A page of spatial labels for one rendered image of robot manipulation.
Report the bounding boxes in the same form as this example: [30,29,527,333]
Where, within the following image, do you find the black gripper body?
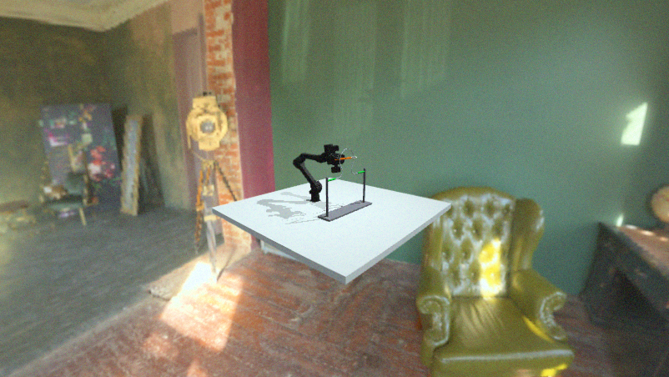
[328,145,340,173]

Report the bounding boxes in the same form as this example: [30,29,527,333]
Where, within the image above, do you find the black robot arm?
[293,143,333,202]

